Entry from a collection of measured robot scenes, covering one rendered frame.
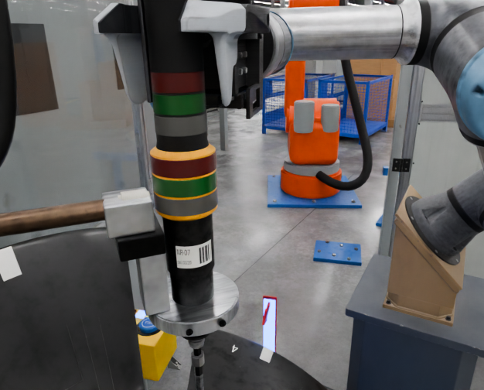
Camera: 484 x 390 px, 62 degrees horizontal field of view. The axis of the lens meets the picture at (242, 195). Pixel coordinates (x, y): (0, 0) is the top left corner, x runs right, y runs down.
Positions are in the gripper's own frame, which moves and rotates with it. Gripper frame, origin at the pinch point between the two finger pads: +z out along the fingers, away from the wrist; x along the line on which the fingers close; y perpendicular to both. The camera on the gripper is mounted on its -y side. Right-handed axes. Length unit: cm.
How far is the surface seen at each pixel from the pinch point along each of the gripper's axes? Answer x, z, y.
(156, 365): 21, -34, 61
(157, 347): 21, -35, 57
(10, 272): 19.2, -5.5, 21.9
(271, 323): -1, -37, 49
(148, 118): 189, -373, 79
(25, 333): 15.8, -2.3, 25.8
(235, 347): 3, -26, 45
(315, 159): 13, -384, 117
